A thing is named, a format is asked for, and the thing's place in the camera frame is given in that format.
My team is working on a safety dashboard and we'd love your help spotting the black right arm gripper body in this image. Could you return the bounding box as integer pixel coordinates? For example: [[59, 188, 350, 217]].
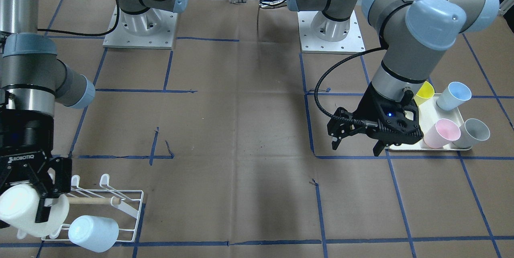
[[0, 110, 72, 198]]

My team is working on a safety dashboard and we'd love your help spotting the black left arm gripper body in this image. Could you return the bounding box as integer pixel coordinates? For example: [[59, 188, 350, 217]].
[[327, 85, 424, 145]]

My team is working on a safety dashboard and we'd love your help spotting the white cream plastic cup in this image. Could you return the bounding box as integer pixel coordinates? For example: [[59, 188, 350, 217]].
[[0, 184, 69, 237]]

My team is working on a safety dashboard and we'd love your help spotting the light blue plastic cup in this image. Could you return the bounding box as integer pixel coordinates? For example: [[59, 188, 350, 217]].
[[68, 215, 119, 253]]

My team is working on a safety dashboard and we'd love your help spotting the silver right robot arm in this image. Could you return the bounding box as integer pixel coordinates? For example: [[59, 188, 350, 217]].
[[1, 0, 188, 224]]

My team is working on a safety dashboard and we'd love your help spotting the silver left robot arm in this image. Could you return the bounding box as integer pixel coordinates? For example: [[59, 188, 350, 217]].
[[288, 0, 500, 156]]

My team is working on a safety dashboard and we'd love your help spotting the yellow plastic cup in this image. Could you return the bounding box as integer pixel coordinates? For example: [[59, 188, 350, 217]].
[[414, 81, 435, 106]]

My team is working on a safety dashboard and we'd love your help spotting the pink plastic cup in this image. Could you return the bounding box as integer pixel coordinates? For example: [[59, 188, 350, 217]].
[[423, 118, 461, 148]]

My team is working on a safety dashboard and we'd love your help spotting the grey plastic cup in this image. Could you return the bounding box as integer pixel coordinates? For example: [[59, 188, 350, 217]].
[[453, 118, 490, 148]]

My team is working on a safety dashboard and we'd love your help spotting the cream rabbit print tray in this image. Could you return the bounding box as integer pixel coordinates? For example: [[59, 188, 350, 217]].
[[388, 93, 473, 151]]

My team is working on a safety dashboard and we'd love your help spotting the white wire cup rack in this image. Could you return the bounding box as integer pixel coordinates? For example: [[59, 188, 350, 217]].
[[41, 173, 145, 243]]

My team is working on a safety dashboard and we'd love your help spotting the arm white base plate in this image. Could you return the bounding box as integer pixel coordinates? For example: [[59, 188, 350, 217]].
[[103, 8, 179, 50], [298, 11, 365, 55]]

